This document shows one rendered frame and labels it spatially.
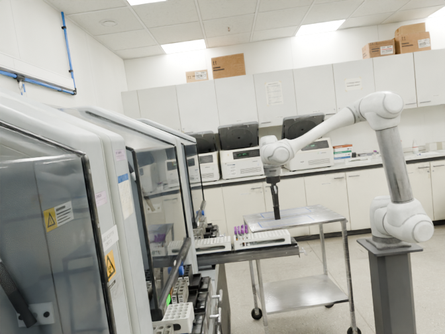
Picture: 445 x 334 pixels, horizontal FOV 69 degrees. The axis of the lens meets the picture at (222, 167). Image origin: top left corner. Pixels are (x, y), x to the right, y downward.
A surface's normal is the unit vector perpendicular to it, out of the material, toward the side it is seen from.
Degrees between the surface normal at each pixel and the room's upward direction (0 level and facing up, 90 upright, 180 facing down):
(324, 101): 90
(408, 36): 89
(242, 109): 90
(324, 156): 90
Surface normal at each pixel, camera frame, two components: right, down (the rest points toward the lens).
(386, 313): -0.72, 0.15
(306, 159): -0.04, 0.08
